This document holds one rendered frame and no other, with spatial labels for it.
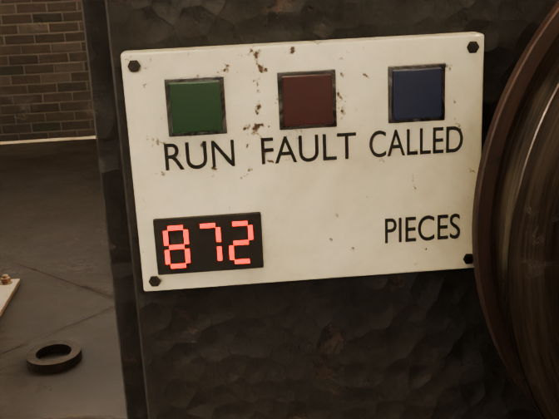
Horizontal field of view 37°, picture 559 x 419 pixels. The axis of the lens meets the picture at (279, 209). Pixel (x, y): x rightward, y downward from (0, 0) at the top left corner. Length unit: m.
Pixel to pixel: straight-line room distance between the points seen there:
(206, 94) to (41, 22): 6.12
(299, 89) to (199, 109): 0.07
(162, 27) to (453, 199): 0.25
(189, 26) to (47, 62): 6.11
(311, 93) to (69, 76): 6.13
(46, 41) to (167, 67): 6.11
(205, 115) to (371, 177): 0.13
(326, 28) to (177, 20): 0.11
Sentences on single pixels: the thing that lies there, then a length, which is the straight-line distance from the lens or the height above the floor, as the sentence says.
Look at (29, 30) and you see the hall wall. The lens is 6.73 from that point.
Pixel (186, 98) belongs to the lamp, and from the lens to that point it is 0.60.
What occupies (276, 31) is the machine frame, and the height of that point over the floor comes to 1.25.
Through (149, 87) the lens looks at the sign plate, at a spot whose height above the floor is 1.22.
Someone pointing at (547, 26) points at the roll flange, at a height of 1.25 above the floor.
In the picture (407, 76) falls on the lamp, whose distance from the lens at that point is 0.62.
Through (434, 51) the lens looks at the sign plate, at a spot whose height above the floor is 1.23.
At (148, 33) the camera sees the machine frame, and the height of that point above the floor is 1.25.
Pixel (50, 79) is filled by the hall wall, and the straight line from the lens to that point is 6.74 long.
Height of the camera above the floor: 1.30
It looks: 17 degrees down
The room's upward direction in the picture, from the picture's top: 3 degrees counter-clockwise
